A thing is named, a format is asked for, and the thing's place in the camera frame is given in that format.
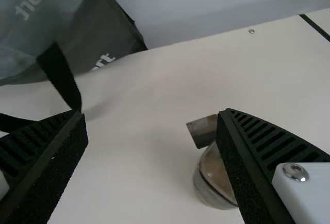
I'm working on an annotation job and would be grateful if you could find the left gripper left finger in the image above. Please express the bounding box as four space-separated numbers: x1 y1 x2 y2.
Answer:
0 110 89 224

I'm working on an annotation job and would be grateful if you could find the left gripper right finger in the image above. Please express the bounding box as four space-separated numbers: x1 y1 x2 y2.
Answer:
216 108 330 224

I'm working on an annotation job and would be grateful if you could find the black strip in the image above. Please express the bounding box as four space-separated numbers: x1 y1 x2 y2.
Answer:
300 14 330 42

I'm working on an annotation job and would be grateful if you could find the dark grey bag with straps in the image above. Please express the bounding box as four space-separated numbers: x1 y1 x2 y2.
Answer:
0 0 149 134

